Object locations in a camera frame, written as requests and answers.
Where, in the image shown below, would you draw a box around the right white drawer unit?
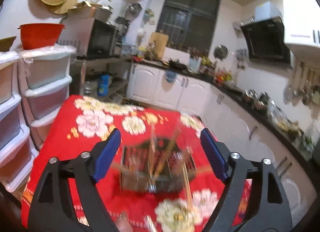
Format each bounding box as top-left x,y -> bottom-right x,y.
17,44 -> 76,149

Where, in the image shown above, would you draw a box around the hanging dark pot lid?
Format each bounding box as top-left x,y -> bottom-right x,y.
213,45 -> 228,61

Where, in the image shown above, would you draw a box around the chopstick pair four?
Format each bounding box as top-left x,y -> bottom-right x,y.
195,166 -> 213,175

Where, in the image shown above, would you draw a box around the white drawer unit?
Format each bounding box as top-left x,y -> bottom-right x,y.
17,44 -> 76,149
0,51 -> 39,194

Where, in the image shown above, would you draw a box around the wooden cutting board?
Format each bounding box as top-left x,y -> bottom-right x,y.
149,32 -> 169,60

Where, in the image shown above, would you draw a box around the chopstick pair five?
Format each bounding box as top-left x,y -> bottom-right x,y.
144,215 -> 157,232

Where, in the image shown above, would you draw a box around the chopstick pair seven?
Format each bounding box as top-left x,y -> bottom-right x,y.
182,162 -> 193,211

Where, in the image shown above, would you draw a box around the dark kitchen window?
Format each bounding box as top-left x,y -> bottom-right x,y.
156,0 -> 221,54

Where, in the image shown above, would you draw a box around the black range hood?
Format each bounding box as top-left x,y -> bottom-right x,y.
240,17 -> 291,67

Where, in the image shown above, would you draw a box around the white lower cabinets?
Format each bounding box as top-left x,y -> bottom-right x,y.
127,63 -> 317,225

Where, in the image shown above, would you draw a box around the black blender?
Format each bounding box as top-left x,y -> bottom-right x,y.
115,17 -> 130,36

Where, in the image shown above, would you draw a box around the grey perforated utensil holder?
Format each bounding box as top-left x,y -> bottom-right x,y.
120,138 -> 196,193

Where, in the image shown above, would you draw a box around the red plastic basin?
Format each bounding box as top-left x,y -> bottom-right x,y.
18,23 -> 65,50

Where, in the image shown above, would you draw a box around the black microwave oven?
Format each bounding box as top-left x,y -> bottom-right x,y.
57,18 -> 118,60

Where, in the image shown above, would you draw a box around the black wok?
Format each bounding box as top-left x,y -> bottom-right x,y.
169,60 -> 187,71

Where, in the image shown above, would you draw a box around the red floral tablecloth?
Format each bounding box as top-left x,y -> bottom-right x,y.
21,94 -> 252,232

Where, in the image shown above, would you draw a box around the left white drawer unit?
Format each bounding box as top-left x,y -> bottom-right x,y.
0,51 -> 39,194

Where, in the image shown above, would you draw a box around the chopstick pair one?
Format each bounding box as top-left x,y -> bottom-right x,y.
110,162 -> 131,172

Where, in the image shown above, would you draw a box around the chopstick pair two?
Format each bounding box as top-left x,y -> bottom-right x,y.
153,128 -> 181,179

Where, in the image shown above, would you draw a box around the steel tray on microwave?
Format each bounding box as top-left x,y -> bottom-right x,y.
67,6 -> 113,23

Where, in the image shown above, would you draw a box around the chopstick pair three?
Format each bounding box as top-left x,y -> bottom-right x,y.
148,123 -> 157,178

